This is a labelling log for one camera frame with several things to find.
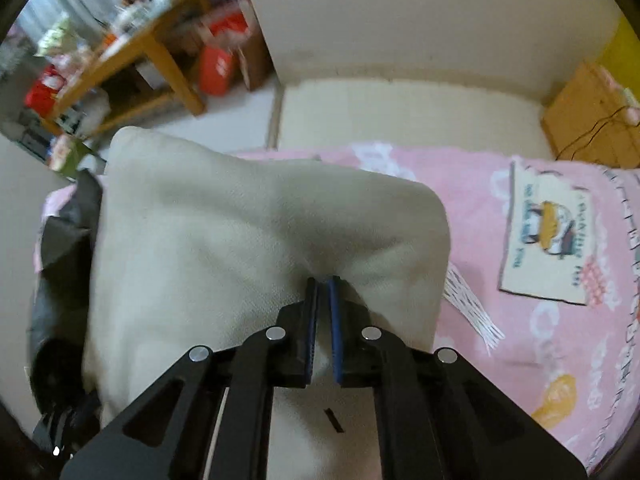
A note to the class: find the black shiny jacket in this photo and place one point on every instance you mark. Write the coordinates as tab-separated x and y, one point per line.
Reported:
60	270

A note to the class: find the wooden nightstand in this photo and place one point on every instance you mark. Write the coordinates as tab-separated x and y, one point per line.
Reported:
580	105

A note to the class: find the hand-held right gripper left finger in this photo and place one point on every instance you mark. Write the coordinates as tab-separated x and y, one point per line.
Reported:
312	330

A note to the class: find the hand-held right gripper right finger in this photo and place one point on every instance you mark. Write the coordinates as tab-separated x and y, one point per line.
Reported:
336	330

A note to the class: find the yellow curtain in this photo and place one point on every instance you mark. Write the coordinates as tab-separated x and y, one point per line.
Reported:
622	45

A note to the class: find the red and white box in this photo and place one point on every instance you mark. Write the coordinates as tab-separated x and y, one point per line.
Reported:
230	27

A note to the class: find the wooden desk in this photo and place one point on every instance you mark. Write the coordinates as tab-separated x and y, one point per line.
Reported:
135	40

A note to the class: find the beige zip hoodie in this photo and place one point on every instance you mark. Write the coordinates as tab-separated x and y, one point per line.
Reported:
225	240

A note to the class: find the pink printed bed sheet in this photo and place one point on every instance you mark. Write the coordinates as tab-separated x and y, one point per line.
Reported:
475	200

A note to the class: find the red and white bag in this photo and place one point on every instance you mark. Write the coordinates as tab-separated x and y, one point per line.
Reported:
217	70

